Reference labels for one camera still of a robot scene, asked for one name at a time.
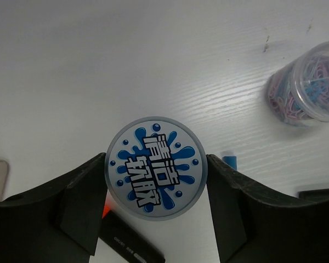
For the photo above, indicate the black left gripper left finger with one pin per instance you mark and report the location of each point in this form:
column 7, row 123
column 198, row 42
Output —
column 58, row 221

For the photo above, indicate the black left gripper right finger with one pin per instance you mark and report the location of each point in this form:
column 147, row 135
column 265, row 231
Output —
column 255, row 223

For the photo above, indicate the blue-lidded cleaning gel jar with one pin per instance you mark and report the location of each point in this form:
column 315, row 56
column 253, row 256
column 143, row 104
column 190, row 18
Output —
column 156, row 168

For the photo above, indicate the blue-capped white marker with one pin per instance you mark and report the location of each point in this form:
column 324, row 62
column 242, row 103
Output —
column 230, row 159

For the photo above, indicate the orange-capped black highlighter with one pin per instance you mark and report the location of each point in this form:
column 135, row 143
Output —
column 125, row 241

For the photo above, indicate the green-capped black highlighter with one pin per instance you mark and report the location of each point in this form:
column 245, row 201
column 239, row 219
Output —
column 319, row 195

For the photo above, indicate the clear jar of paper clips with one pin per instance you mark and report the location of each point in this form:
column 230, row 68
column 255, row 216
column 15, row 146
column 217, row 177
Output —
column 298, row 94

